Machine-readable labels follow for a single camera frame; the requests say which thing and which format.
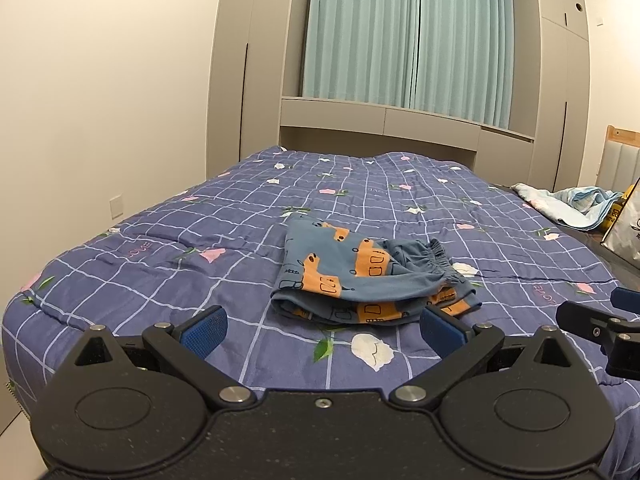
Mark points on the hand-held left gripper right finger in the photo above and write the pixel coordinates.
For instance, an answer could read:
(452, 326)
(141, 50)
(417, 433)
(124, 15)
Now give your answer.
(440, 331)

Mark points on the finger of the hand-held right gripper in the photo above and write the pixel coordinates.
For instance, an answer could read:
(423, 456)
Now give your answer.
(590, 320)
(627, 300)

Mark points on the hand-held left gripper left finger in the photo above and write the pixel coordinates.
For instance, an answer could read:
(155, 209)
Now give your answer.
(205, 331)

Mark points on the blue pants with orange print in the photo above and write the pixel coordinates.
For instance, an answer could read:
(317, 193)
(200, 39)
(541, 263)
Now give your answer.
(360, 270)

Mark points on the white and yellow bag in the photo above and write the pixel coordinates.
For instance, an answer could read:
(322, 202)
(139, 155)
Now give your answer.
(625, 230)

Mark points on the blue checked floral blanket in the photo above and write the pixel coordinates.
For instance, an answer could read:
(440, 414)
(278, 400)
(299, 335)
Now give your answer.
(150, 260)

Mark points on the light blue cloth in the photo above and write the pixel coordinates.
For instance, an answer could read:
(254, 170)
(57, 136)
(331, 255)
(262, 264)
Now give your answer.
(570, 205)

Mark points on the wooden padded headboard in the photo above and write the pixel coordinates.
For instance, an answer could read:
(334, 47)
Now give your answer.
(622, 160)

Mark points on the beige built-in wardrobe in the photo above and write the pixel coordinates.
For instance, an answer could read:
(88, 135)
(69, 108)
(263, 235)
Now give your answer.
(260, 85)

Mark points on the teal curtain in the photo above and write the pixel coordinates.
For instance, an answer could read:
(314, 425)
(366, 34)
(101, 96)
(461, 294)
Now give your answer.
(400, 35)

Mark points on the white wall socket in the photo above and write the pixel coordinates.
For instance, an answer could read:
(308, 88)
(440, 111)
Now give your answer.
(116, 206)

